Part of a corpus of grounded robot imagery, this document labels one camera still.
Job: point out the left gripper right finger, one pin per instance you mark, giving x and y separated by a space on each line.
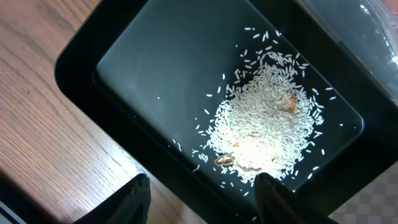
278 205

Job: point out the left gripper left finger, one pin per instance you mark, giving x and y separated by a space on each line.
128 205

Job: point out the pile of white rice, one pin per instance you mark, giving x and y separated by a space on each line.
230 105

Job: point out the nut shell piece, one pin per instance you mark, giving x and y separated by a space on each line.
289 105
224 160

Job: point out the black plastic bin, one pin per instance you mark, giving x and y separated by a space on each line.
113 65

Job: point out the clear plastic bin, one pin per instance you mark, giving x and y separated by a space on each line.
368 28

